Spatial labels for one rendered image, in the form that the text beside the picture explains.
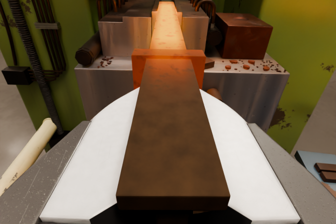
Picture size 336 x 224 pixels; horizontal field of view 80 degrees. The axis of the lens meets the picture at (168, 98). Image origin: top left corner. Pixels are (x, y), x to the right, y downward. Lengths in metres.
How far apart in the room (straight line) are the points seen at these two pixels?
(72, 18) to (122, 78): 0.26
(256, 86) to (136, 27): 0.24
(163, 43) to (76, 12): 0.42
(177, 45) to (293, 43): 0.50
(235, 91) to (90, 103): 0.28
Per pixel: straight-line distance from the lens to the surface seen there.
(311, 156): 0.61
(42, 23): 0.60
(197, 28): 0.40
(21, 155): 0.67
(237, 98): 0.41
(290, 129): 0.82
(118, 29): 0.40
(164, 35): 0.19
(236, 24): 0.42
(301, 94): 0.74
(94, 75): 0.38
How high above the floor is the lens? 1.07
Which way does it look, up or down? 33 degrees down
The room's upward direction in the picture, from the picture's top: 2 degrees clockwise
